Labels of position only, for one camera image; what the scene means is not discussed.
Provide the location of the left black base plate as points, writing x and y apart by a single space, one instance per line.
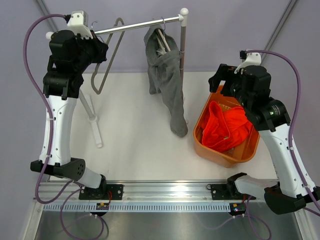
117 192

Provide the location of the orange plastic basket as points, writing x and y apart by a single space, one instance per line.
234 156

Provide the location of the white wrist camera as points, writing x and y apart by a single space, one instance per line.
78 24
248 59

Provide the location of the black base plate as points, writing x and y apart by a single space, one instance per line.
117 192
224 191

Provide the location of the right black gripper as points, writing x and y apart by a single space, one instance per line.
227 75

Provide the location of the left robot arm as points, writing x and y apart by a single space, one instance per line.
55 158

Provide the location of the white clothes hanger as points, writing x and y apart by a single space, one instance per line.
166 43

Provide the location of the orange shorts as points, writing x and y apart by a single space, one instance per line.
224 130

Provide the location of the grey shorts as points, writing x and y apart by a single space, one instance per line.
165 79

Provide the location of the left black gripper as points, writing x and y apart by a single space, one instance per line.
100 48

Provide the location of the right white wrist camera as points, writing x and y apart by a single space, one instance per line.
248 59

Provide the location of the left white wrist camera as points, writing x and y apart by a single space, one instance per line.
78 24

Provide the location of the aluminium rail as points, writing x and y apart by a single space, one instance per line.
140 191

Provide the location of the clothes rack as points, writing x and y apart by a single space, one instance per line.
140 25

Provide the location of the white slotted cable duct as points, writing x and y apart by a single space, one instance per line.
140 207

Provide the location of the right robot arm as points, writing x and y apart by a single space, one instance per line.
293 189

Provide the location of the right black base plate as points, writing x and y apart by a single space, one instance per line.
224 191

